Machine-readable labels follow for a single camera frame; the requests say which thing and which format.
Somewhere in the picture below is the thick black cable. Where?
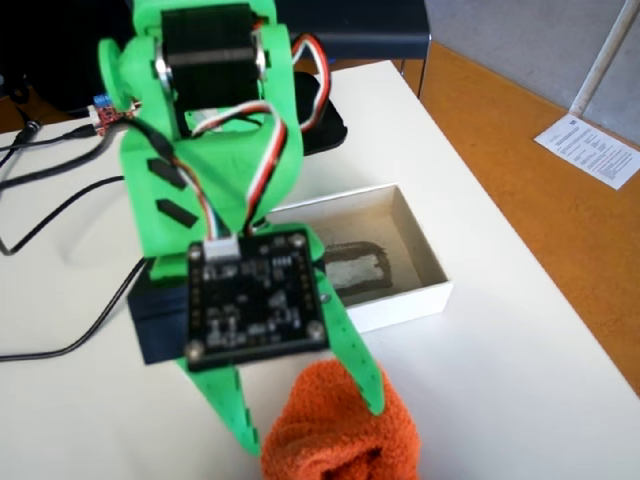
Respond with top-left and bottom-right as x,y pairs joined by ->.
0,174 -> 149,362

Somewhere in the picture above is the silver barrel plug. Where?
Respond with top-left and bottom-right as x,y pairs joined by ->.
14,118 -> 44,144

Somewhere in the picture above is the white shallow cardboard box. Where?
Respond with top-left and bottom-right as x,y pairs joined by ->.
267,183 -> 455,335

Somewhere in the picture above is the white pole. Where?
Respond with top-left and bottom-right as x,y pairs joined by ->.
567,0 -> 640,117

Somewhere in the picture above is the black bag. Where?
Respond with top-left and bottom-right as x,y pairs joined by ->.
0,0 -> 135,121

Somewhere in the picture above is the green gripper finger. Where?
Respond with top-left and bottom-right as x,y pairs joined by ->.
174,356 -> 262,457
313,258 -> 387,416

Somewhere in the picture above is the dark navy chair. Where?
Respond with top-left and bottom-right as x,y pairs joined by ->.
272,0 -> 432,96

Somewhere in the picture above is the red white black servo wire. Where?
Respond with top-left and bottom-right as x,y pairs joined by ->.
192,99 -> 290,240
291,32 -> 332,120

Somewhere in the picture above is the printed white paper sheet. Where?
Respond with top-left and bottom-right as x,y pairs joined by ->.
533,113 -> 640,191

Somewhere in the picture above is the black camera circuit board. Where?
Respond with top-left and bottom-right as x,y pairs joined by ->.
184,227 -> 332,372

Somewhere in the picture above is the green gripper with servo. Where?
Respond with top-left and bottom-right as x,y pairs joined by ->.
118,123 -> 305,366

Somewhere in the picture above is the red circuit board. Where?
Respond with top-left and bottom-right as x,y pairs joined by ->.
87,93 -> 140,137

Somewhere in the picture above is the black mat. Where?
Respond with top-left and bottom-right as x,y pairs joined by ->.
292,72 -> 349,157

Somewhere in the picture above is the orange fluffy cloth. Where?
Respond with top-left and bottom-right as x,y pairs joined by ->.
260,359 -> 421,480

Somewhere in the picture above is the black usb cable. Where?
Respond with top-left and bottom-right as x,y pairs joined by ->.
0,125 -> 97,157

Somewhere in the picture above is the black multicolour camera cable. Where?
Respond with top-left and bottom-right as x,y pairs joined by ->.
127,119 -> 236,251

